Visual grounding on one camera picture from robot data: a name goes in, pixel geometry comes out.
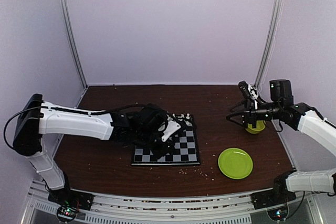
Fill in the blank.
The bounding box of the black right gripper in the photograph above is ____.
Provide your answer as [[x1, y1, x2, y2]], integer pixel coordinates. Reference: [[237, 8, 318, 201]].
[[226, 98, 282, 129]]

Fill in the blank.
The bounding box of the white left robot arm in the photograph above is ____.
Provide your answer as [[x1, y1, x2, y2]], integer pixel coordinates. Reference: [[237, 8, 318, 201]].
[[3, 93, 182, 205]]

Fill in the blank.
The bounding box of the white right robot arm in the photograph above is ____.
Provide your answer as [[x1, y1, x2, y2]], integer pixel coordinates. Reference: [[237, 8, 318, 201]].
[[226, 79, 335, 204]]

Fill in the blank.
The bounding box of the green bowl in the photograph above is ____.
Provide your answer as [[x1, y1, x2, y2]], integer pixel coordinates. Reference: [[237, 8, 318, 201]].
[[246, 121, 266, 134]]

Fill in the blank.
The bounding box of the black and white chessboard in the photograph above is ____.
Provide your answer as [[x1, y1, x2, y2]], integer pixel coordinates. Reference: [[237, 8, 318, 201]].
[[131, 113, 201, 166]]

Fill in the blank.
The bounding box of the green plate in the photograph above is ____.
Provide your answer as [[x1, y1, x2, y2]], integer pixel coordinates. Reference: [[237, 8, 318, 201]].
[[217, 147, 254, 180]]

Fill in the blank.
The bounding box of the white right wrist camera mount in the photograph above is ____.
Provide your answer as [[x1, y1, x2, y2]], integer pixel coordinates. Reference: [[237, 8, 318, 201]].
[[247, 84, 260, 101]]

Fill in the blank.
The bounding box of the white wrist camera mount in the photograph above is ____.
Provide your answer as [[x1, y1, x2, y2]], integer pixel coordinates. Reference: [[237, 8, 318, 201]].
[[247, 84, 260, 101], [158, 116, 181, 142]]

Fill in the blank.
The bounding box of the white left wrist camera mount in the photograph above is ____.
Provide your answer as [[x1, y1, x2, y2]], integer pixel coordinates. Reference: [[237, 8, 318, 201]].
[[158, 116, 181, 142]]

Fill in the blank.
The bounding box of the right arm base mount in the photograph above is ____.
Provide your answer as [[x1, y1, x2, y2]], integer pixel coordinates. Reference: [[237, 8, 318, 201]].
[[251, 171, 296, 222]]

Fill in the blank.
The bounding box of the front aluminium rail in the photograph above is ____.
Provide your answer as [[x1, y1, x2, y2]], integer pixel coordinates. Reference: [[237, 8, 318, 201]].
[[19, 179, 327, 223]]

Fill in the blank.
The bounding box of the right aluminium frame post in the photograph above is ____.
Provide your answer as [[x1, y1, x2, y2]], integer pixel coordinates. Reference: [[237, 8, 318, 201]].
[[255, 0, 284, 90]]

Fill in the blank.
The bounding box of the aluminium frame post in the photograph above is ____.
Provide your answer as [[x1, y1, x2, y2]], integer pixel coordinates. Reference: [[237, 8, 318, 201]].
[[255, 0, 284, 90], [60, 0, 88, 89]]

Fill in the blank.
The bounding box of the left aluminium frame post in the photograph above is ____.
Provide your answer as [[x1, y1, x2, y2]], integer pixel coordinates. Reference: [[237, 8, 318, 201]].
[[60, 0, 88, 89]]

